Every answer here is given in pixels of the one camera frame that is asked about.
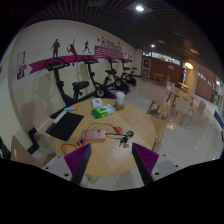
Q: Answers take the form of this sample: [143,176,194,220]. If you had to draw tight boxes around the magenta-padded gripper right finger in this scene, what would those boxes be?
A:
[131,142,184,186]

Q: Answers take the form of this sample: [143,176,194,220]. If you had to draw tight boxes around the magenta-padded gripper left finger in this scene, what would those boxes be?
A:
[41,143,93,186]

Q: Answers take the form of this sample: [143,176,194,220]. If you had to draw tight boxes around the red charger cable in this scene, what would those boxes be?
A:
[59,122,118,157]

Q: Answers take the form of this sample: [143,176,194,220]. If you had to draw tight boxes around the light wooden chair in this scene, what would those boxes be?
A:
[23,101,56,134]
[9,134,56,168]

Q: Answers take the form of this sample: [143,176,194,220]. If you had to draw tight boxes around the black mouse pad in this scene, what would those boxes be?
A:
[45,111,85,142]

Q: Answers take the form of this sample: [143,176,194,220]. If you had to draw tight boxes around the pink power strip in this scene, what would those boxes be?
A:
[81,129,107,144]

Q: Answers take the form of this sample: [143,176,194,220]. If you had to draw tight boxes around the blue and orange marker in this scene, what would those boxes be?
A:
[63,105,79,112]

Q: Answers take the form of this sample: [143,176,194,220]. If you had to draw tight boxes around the group of wooden chairs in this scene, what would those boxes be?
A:
[146,81,208,151]

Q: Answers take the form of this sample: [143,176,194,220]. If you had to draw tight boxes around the green wet wipes pack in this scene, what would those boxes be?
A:
[90,103,117,120]

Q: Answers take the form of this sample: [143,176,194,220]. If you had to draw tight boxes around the round wooden coaster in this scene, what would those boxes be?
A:
[113,103,125,112]

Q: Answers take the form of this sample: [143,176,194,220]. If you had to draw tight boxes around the small wooden dining table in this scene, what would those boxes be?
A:
[165,85,194,108]

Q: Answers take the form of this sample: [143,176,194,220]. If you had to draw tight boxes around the small white box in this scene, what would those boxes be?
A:
[91,97,104,109]

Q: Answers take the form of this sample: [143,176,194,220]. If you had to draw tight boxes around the white paper cup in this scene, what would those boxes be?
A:
[115,91,126,107]

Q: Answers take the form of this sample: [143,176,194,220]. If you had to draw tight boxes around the black exercise bike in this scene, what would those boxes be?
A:
[104,56,131,95]
[119,58,138,88]
[80,54,116,99]
[44,57,90,108]

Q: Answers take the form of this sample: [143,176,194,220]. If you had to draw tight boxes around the ceiling lights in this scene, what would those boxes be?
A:
[134,4,195,71]

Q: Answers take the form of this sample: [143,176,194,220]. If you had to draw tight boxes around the black power cable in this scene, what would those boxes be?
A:
[105,129,135,149]

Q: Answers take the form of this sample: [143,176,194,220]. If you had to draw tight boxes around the magenta sports wall decal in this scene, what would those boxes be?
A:
[29,36,134,75]

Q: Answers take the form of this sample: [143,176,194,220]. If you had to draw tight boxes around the wall posters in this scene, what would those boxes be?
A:
[15,50,28,81]

